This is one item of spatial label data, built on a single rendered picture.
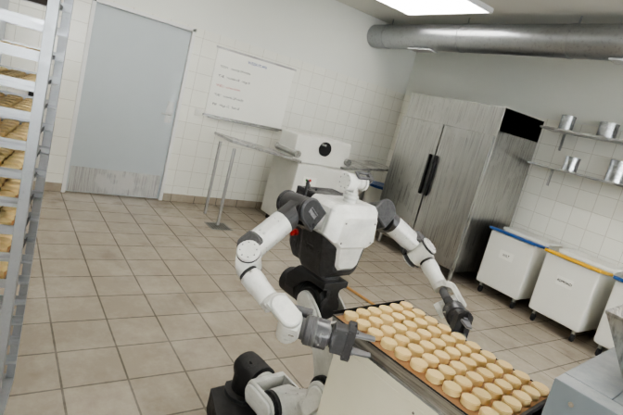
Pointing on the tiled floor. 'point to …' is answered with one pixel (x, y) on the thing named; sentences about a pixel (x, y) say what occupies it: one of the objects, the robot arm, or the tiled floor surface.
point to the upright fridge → (459, 174)
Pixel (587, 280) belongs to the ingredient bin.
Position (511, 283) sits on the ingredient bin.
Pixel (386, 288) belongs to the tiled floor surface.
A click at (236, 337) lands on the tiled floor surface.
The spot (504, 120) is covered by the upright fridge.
